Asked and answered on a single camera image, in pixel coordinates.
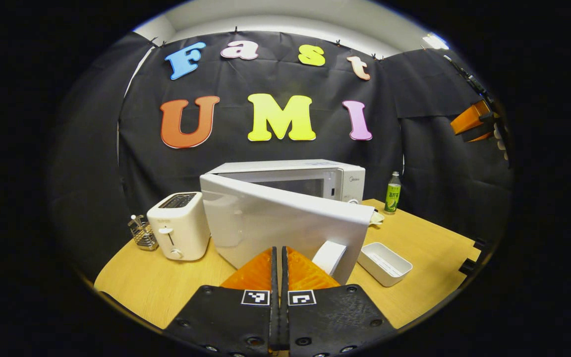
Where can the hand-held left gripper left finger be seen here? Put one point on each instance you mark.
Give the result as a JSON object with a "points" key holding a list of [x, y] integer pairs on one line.
{"points": [[236, 317]]}

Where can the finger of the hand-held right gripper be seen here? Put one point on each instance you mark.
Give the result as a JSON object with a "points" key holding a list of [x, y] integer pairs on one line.
{"points": [[469, 118], [488, 126]]}

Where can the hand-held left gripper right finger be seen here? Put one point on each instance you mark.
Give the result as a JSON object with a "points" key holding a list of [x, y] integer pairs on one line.
{"points": [[330, 317]]}

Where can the white microwave oven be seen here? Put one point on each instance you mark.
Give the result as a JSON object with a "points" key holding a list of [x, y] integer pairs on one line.
{"points": [[275, 223]]}

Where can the small white food dish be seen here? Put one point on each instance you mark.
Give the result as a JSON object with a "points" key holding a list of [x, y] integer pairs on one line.
{"points": [[377, 218]]}

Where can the black backdrop cloth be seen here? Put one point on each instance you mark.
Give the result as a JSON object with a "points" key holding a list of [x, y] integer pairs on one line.
{"points": [[414, 148]]}

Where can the white rectangular container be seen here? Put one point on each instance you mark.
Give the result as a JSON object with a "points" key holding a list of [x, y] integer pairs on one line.
{"points": [[384, 265]]}

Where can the small ceiling light panel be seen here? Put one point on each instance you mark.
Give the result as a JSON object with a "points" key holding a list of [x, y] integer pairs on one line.
{"points": [[435, 41]]}

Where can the white toaster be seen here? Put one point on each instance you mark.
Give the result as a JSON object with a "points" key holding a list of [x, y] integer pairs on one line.
{"points": [[179, 228]]}

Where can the green drink bottle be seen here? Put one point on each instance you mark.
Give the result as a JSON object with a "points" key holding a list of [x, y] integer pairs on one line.
{"points": [[392, 196]]}

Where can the black table clamp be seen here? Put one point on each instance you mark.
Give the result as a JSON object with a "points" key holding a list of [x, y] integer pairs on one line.
{"points": [[468, 267], [480, 244]]}

